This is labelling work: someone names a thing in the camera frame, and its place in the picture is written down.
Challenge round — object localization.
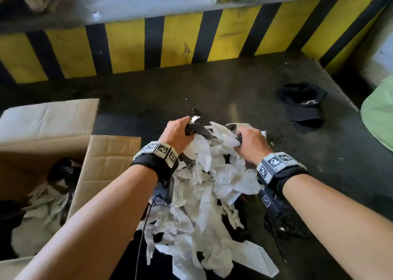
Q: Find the person's left hand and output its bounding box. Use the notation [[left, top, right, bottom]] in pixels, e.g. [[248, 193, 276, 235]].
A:
[[158, 116, 196, 154]]

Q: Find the person's right hand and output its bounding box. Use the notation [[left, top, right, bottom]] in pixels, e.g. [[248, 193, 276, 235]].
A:
[[233, 125, 274, 166]]

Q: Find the brown cardboard box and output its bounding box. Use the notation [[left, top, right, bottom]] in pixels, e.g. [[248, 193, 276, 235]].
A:
[[0, 98, 142, 280]]

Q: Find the person's left forearm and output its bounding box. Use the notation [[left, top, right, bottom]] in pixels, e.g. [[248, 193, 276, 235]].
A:
[[15, 163, 159, 280]]

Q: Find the person's right forearm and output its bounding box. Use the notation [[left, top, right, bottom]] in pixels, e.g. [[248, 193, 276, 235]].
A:
[[281, 174, 393, 280]]

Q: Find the left wrist marker band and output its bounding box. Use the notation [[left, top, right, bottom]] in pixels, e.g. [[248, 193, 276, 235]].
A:
[[130, 141, 180, 179]]

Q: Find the wrist marker band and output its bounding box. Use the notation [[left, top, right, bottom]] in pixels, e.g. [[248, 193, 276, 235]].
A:
[[130, 141, 180, 179], [256, 152, 309, 197]]

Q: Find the right wrist marker band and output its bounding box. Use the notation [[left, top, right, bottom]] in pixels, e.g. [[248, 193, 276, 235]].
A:
[[256, 152, 309, 197]]

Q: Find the black cap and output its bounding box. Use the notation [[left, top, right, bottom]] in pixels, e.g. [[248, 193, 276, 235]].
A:
[[278, 82, 328, 127]]

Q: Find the yellow black striped barrier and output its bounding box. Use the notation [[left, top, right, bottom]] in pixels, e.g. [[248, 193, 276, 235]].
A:
[[0, 0, 391, 86]]

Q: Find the green plastic bag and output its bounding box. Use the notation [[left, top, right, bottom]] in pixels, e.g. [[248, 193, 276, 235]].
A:
[[361, 74, 393, 153]]

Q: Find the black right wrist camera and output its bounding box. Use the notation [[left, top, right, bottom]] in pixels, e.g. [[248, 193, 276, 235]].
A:
[[257, 188, 286, 219]]

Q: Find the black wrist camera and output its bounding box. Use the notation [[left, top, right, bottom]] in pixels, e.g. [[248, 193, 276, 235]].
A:
[[257, 188, 286, 219], [152, 175, 176, 207]]

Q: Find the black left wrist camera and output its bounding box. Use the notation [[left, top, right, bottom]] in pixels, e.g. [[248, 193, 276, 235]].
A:
[[152, 175, 176, 207]]

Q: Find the thin black cable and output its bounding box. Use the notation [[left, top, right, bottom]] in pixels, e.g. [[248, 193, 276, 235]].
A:
[[134, 203, 154, 280]]

